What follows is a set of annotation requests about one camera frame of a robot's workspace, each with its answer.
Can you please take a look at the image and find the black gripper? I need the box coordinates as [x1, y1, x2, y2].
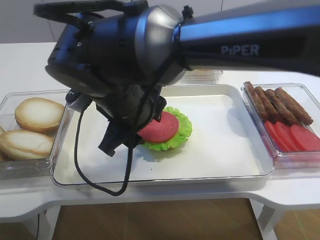
[94, 85, 167, 157]

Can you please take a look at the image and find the red tomato slice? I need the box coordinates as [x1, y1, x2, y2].
[264, 120, 288, 152]
[138, 111, 180, 144]
[289, 125, 320, 152]
[274, 121, 303, 152]

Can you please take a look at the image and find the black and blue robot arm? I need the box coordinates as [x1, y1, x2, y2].
[33, 0, 320, 156]

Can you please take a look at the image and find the green lettuce leaf on tray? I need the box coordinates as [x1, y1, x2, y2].
[142, 106, 193, 152]

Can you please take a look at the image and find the clear lettuce and cheese container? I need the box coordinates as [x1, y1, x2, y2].
[175, 69, 224, 86]

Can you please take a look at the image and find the white rectangular serving tray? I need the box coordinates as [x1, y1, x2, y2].
[52, 84, 274, 188]

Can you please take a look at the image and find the upper bun half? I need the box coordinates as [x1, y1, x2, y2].
[14, 97, 65, 134]

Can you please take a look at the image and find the bun half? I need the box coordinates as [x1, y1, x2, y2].
[14, 97, 65, 134]
[0, 129, 54, 161]

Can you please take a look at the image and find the clear plastic bun container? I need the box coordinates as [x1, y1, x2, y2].
[0, 90, 73, 179]

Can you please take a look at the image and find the lower front bun half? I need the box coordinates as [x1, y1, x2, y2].
[0, 129, 54, 161]

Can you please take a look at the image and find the brown meat patty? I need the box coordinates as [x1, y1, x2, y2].
[274, 87, 314, 126]
[265, 89, 300, 126]
[243, 81, 269, 122]
[254, 86, 282, 124]

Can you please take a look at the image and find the clear meat and tomato container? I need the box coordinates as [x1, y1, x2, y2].
[241, 83, 320, 169]

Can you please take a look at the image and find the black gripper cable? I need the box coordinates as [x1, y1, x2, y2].
[74, 59, 186, 197]

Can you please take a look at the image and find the dark wrist camera box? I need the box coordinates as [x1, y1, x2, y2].
[65, 88, 92, 113]

